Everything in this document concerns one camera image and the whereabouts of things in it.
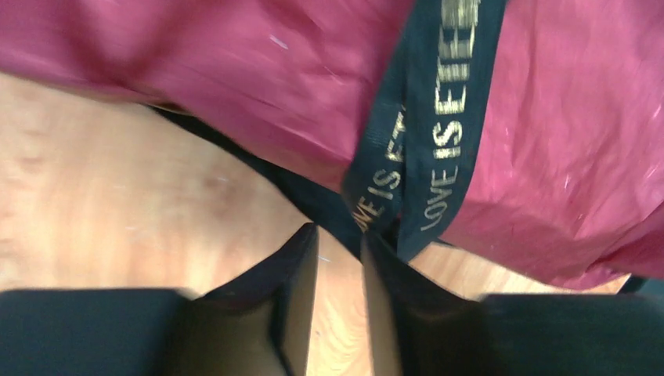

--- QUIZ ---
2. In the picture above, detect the maroon wrapping paper sheet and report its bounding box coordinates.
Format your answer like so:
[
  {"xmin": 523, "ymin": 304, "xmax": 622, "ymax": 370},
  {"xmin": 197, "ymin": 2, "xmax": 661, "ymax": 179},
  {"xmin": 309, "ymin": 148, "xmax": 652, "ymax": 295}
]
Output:
[{"xmin": 1, "ymin": 1, "xmax": 663, "ymax": 289}]

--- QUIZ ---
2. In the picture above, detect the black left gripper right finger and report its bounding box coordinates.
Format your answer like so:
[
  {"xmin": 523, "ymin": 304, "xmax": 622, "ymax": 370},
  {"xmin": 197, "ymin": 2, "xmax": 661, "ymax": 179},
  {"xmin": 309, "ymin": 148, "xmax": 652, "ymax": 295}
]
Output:
[{"xmin": 361, "ymin": 234, "xmax": 663, "ymax": 375}]

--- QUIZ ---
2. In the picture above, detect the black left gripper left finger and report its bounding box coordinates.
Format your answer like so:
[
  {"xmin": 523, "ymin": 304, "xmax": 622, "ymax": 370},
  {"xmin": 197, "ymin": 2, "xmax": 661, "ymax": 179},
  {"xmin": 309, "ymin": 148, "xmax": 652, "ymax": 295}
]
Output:
[{"xmin": 1, "ymin": 223, "xmax": 319, "ymax": 375}]

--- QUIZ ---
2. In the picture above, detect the black printed ribbon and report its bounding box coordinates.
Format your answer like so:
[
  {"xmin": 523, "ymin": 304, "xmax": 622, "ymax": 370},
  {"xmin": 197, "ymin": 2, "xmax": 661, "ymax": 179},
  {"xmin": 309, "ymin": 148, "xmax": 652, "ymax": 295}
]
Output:
[{"xmin": 160, "ymin": 1, "xmax": 507, "ymax": 262}]

